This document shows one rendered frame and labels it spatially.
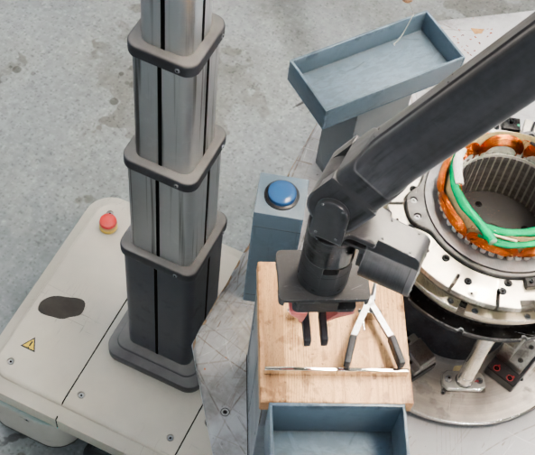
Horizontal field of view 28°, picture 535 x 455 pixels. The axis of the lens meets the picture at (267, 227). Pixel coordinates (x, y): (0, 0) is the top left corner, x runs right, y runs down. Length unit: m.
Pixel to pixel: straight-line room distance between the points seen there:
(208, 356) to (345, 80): 0.47
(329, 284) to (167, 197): 0.60
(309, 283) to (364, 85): 0.56
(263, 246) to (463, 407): 0.39
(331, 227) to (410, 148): 0.14
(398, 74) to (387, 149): 0.71
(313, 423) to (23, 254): 1.43
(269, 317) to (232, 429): 0.29
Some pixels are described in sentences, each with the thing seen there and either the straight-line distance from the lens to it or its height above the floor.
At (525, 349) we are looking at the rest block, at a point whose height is 0.84.
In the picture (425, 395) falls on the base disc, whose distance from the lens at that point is 1.67.
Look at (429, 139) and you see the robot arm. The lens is 0.98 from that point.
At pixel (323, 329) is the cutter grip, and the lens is 1.28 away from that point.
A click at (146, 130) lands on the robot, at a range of 1.64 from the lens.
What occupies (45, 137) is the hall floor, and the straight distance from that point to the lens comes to 2.89.
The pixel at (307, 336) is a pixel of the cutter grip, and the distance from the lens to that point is 1.27.
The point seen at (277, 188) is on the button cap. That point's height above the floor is 1.04.
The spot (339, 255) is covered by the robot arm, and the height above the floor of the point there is 1.33.
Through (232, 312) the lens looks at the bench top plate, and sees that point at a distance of 1.72.
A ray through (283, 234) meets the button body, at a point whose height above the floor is 0.99.
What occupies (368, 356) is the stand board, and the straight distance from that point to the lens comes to 1.38.
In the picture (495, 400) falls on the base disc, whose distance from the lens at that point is 1.70.
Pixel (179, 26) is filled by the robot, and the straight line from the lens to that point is 1.45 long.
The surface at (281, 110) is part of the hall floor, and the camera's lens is 2.95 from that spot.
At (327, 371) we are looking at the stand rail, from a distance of 1.35.
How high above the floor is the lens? 2.29
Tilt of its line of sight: 57 degrees down
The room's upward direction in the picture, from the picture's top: 8 degrees clockwise
